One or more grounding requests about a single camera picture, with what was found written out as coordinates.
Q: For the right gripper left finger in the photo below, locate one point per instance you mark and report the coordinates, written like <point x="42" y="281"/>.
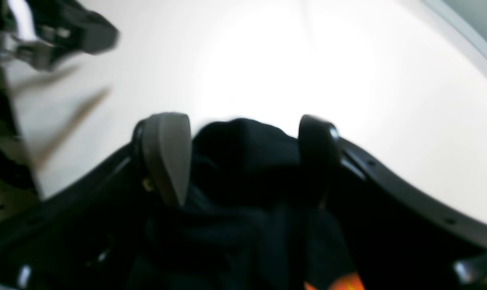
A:
<point x="87" y="236"/>

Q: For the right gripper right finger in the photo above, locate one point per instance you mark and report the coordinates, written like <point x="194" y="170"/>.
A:
<point x="399" y="237"/>

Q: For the black T-shirt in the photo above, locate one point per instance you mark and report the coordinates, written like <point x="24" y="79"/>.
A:
<point x="250" y="222"/>

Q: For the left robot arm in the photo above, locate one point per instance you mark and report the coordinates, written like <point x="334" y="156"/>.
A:
<point x="44" y="33"/>

